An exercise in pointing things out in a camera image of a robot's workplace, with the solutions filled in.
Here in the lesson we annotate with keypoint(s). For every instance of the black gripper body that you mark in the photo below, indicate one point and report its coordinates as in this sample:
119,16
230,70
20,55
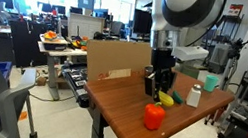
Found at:
163,60

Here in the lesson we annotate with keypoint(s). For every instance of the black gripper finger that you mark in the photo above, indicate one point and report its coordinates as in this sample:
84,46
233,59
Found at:
150,83
168,81

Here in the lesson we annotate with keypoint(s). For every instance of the yellow toy corn cob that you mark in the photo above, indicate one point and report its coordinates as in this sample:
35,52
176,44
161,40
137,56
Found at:
166,99

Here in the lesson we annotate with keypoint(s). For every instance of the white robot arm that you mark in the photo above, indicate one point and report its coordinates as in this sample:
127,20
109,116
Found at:
187,12

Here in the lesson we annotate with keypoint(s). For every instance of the small green toy vegetable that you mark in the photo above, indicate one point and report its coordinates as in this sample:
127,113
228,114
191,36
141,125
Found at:
178,97

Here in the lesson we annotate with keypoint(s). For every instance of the white salt shaker, metal cap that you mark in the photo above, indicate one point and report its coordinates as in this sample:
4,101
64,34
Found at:
193,96

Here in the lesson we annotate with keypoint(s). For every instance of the red toy bell pepper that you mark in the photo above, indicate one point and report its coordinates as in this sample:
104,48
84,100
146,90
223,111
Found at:
154,116

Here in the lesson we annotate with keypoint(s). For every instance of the brown cardboard sheet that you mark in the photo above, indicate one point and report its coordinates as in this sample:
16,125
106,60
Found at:
116,61

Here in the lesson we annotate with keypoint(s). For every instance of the teal plastic cup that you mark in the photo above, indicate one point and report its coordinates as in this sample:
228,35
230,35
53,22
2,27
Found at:
210,83

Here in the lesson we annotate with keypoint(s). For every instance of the black computer monitor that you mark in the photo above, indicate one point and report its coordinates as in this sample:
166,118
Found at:
142,22

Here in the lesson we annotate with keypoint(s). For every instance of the white grid panel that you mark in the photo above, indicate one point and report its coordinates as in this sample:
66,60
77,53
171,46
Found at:
85,27

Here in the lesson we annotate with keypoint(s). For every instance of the white side table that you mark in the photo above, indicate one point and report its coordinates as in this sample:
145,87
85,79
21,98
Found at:
60,58

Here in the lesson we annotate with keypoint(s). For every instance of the black tray with toy food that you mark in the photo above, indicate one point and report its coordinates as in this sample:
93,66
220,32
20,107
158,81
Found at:
52,41

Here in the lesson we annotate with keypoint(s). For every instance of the black camera on stand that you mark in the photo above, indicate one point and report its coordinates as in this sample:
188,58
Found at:
237,47

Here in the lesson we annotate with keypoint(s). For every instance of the red wall sign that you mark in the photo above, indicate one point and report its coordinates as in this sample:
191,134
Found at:
235,10

